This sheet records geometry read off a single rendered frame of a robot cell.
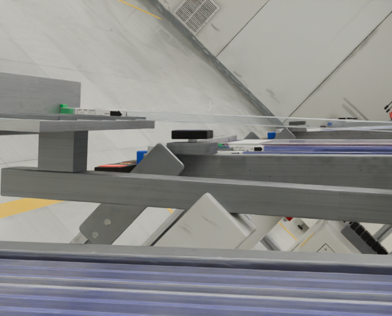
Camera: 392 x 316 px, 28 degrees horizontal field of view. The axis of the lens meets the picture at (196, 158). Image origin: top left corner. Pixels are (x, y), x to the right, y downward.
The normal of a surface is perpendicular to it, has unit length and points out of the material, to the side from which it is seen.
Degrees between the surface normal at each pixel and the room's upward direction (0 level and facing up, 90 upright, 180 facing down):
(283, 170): 90
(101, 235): 90
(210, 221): 90
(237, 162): 90
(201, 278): 45
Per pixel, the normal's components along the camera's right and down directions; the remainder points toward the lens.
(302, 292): 0.00, -1.00
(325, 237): -0.22, 0.05
